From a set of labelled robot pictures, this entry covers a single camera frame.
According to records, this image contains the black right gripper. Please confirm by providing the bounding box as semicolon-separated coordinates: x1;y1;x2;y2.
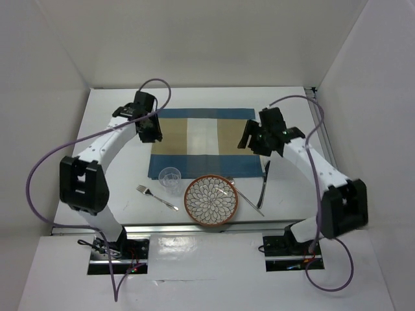
237;119;272;157

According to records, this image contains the blue beige checked placemat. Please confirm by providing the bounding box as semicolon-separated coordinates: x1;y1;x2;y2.
148;108;263;180

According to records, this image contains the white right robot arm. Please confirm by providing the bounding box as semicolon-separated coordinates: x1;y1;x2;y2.
237;108;368;254

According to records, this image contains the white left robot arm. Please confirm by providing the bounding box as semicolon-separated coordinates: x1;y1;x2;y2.
60;91;162;259

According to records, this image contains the clear drinking glass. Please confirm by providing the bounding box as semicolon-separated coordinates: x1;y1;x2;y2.
158;167;182;196

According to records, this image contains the silver spoon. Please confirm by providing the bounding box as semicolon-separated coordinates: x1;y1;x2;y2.
226;177;265;217

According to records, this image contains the silver table knife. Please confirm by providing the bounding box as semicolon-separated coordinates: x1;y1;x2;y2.
257;161;270;209

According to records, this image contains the silver fork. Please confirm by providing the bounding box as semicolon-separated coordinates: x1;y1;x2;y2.
136;185;179;211

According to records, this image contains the right side aluminium rail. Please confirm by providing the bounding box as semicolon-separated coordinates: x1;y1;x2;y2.
304;87;338;168

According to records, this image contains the aluminium rail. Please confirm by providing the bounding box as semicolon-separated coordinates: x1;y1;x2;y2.
50;219;357;236
304;87;338;168

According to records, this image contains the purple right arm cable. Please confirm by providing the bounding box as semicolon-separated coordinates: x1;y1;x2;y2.
267;95;355;292

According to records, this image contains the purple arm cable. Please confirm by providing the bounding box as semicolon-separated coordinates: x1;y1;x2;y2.
25;78;172;302
267;95;355;292

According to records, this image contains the front aluminium rail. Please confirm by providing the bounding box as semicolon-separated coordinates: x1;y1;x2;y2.
50;219;357;236

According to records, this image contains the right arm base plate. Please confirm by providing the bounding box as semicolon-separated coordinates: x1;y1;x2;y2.
258;235;325;272

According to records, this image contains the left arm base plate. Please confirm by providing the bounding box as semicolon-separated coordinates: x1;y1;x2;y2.
77;237;150;275

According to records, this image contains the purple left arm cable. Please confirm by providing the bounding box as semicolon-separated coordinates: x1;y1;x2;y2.
25;78;172;302

